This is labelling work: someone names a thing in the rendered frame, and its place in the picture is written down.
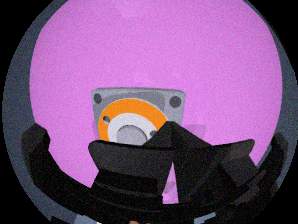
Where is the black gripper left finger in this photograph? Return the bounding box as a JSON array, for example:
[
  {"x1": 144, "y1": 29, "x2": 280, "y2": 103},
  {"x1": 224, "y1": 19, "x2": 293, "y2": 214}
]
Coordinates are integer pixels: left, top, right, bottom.
[{"x1": 88, "y1": 121, "x2": 176, "y2": 196}]

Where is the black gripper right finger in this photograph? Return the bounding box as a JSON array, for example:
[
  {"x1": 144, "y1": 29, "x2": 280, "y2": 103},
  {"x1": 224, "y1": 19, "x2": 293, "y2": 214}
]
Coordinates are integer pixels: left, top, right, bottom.
[{"x1": 170, "y1": 121, "x2": 255, "y2": 204}]

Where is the orange and white round plate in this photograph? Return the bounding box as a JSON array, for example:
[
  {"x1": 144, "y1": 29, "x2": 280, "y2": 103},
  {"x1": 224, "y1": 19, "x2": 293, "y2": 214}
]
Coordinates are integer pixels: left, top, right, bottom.
[{"x1": 98, "y1": 97, "x2": 169, "y2": 143}]

